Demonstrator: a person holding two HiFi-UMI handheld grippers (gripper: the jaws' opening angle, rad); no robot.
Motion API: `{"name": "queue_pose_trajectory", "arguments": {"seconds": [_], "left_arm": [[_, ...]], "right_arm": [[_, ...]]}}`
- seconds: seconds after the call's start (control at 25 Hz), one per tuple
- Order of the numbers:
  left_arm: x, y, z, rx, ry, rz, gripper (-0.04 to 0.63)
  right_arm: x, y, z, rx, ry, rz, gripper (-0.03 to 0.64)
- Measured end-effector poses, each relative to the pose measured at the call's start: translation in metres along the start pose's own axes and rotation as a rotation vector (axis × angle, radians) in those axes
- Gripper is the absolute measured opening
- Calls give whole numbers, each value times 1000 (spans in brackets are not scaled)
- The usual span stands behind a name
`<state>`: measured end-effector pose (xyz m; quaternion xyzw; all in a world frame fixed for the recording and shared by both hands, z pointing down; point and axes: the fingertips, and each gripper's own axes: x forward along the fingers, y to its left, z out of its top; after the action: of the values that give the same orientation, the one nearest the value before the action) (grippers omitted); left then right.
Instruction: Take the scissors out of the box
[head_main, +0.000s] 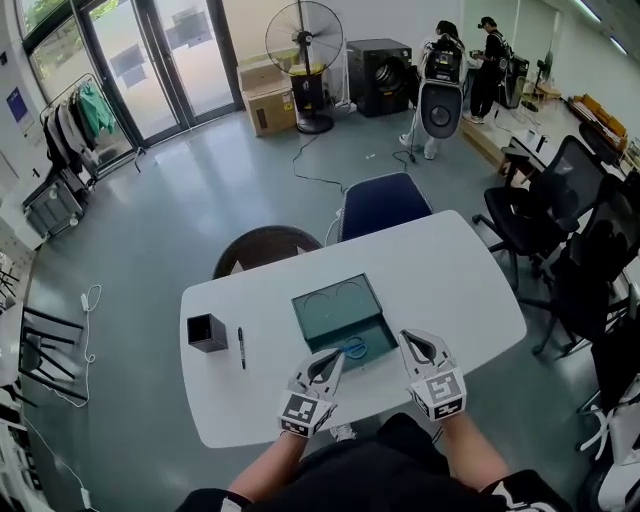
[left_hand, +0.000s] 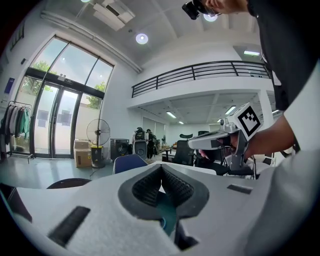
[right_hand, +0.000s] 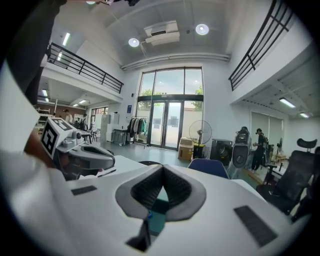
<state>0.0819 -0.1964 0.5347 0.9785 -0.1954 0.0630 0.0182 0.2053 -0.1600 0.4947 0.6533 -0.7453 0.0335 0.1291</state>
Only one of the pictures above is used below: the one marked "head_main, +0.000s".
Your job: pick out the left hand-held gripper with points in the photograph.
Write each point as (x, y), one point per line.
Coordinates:
(302, 412)

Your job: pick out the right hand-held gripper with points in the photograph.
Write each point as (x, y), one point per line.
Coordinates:
(440, 395)

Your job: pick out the green box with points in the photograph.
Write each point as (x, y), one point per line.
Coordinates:
(330, 312)

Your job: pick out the person's left forearm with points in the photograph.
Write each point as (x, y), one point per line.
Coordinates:
(270, 465)

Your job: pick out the person's right forearm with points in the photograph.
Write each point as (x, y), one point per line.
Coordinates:
(475, 450)

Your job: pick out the brown cardboard box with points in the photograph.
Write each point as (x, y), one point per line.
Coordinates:
(270, 112)

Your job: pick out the person's left white shoe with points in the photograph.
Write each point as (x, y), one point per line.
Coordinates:
(344, 432)

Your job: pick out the black marker pen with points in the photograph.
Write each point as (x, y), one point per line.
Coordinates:
(241, 347)

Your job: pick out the black square pen holder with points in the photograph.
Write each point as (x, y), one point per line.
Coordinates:
(212, 342)

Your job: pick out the person's black shirt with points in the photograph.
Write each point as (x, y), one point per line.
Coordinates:
(380, 475)

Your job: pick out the dark round chair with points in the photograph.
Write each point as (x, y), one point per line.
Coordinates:
(260, 250)

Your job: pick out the navy blue chair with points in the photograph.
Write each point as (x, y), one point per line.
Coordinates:
(385, 205)

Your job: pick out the black office chair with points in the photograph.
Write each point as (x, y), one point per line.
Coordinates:
(595, 270)
(540, 210)

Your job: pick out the white office chair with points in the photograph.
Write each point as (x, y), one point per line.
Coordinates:
(625, 435)

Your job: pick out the white desk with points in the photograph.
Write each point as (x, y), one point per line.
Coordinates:
(522, 145)

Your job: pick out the black bottle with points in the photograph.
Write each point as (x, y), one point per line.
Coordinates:
(543, 143)

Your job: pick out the black legged side table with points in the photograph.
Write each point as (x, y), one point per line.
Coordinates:
(45, 340)

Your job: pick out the black washing machine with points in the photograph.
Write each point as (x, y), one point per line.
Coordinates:
(365, 75)

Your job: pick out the orange sofa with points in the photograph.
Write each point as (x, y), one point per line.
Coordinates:
(600, 117)

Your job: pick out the gray utility cart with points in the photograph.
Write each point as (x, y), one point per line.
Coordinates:
(52, 210)

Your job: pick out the small standing fan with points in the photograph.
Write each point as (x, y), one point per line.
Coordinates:
(545, 65)

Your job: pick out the black framed glass door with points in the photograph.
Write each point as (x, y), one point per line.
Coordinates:
(200, 60)

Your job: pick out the black standing fan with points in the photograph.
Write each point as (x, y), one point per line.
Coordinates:
(304, 37)

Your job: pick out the clothes rack with garments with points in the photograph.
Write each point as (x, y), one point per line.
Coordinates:
(90, 110)

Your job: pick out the blue wall poster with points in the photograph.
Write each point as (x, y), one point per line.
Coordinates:
(15, 105)

